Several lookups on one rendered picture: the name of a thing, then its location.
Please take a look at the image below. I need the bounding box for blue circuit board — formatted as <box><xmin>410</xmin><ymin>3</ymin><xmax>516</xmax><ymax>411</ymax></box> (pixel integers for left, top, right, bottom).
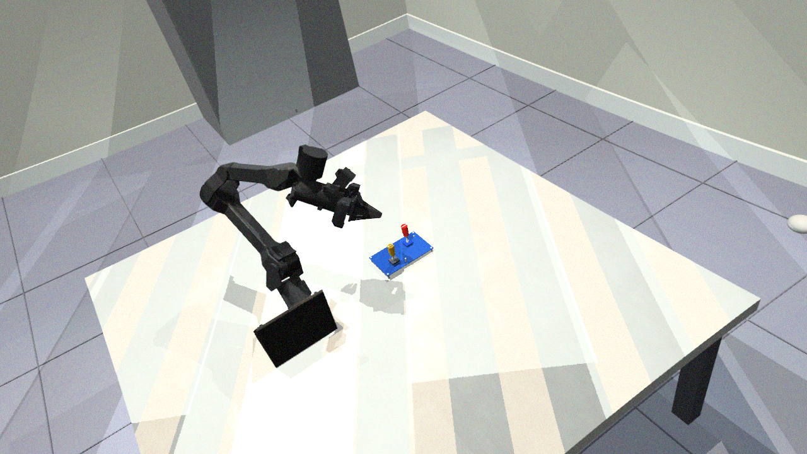
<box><xmin>369</xmin><ymin>224</ymin><xmax>433</xmax><ymax>278</ymax></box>

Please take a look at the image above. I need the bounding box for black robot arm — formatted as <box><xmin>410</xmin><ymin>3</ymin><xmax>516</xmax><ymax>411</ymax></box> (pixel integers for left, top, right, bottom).
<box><xmin>200</xmin><ymin>144</ymin><xmax>356</xmax><ymax>309</ymax></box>

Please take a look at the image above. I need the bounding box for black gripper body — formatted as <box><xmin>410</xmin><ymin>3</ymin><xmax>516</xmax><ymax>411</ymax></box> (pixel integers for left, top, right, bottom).
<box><xmin>314</xmin><ymin>182</ymin><xmax>361</xmax><ymax>228</ymax></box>

